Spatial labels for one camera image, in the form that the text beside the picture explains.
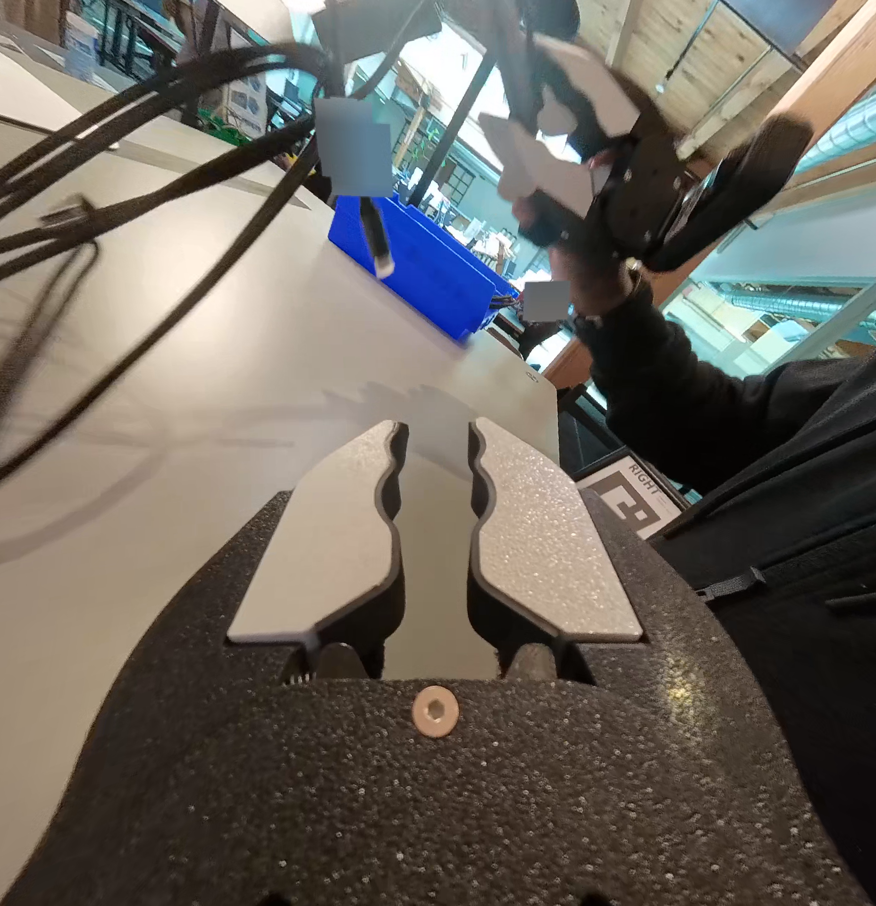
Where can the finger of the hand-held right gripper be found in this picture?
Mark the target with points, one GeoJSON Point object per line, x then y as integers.
{"type": "Point", "coordinates": [594, 88]}
{"type": "Point", "coordinates": [544, 170]}

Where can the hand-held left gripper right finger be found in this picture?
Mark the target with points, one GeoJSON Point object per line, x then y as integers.
{"type": "Point", "coordinates": [551, 559]}

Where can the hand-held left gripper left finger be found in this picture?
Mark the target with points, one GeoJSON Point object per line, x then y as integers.
{"type": "Point", "coordinates": [317, 552]}

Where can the blue storage bin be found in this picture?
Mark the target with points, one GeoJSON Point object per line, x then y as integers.
{"type": "Point", "coordinates": [424, 269]}

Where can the grey usb hub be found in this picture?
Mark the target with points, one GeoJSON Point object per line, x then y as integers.
{"type": "Point", "coordinates": [374, 28]}

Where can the person's right forearm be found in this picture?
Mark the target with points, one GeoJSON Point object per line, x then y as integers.
{"type": "Point", "coordinates": [664, 396]}

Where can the person's right hand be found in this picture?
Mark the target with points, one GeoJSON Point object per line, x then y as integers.
{"type": "Point", "coordinates": [594, 283]}

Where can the black white marker card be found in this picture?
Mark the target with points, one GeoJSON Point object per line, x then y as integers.
{"type": "Point", "coordinates": [640, 499]}

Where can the person in black jacket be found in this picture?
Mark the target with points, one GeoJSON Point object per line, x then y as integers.
{"type": "Point", "coordinates": [820, 637]}

